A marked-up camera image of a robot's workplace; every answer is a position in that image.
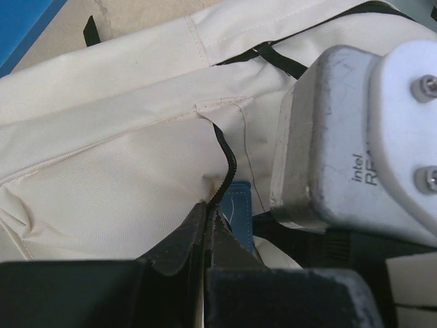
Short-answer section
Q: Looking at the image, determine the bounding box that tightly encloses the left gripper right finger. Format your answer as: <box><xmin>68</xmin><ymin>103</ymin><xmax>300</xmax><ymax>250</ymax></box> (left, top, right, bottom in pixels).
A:
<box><xmin>203</xmin><ymin>210</ymin><xmax>381</xmax><ymax>327</ymax></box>

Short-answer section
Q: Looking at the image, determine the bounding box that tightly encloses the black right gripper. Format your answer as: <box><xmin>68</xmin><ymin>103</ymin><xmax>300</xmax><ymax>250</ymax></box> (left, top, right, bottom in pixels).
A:
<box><xmin>253</xmin><ymin>212</ymin><xmax>436</xmax><ymax>327</ymax></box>

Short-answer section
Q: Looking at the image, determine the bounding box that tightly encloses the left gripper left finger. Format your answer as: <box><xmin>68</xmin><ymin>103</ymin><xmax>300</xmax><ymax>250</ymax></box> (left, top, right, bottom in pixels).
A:
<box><xmin>1</xmin><ymin>202</ymin><xmax>207</xmax><ymax>327</ymax></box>

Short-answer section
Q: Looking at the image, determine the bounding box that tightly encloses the beige student backpack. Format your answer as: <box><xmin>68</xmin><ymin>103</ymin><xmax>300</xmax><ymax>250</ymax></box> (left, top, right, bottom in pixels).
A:
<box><xmin>1</xmin><ymin>1</ymin><xmax>436</xmax><ymax>262</ymax></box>

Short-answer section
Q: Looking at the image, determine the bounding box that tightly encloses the colourful wooden shelf unit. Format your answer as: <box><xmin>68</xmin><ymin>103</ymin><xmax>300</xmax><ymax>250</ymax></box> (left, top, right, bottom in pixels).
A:
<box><xmin>1</xmin><ymin>0</ymin><xmax>66</xmax><ymax>77</ymax></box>

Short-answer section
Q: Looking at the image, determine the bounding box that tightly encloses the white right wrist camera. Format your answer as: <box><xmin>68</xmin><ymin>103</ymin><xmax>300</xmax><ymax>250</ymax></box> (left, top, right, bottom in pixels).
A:
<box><xmin>270</xmin><ymin>40</ymin><xmax>436</xmax><ymax>247</ymax></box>

